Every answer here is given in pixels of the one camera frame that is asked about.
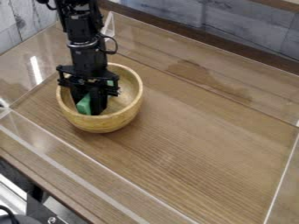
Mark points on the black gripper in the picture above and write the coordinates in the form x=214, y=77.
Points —
x=87, y=75

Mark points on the green rectangular block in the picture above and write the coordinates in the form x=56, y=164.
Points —
x=107, y=85

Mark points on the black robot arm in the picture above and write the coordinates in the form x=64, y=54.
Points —
x=82, y=22

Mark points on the wooden bowl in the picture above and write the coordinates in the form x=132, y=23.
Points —
x=122, y=108

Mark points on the clear acrylic corner bracket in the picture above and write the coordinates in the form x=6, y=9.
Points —
x=108, y=29

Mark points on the clear acrylic tray wall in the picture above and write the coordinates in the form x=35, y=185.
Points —
x=99, y=195

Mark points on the black table clamp mount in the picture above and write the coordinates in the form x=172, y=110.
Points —
x=26, y=209

